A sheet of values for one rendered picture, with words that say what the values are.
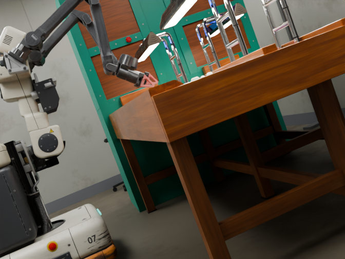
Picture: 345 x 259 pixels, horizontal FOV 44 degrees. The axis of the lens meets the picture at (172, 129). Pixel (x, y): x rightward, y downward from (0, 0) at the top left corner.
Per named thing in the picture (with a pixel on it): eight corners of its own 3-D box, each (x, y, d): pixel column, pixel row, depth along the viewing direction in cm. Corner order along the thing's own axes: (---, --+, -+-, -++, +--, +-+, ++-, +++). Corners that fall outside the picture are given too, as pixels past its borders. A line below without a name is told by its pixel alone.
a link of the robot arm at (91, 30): (82, 23, 271) (79, 16, 260) (90, 19, 271) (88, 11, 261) (117, 79, 266) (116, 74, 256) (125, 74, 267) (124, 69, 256)
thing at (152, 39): (149, 45, 241) (144, 33, 240) (134, 63, 302) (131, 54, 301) (161, 41, 242) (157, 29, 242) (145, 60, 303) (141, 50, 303)
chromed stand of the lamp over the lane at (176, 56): (168, 107, 264) (142, 38, 261) (161, 109, 283) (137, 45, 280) (195, 96, 268) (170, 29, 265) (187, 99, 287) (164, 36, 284)
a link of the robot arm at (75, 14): (77, 10, 272) (75, 2, 262) (94, 23, 271) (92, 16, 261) (30, 61, 264) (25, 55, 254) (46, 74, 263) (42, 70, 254)
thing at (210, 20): (225, 85, 272) (200, 19, 269) (215, 88, 292) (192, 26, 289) (250, 75, 276) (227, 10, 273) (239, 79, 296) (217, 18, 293)
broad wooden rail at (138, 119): (168, 143, 137) (148, 89, 136) (117, 139, 314) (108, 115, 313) (201, 129, 140) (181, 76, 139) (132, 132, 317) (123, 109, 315)
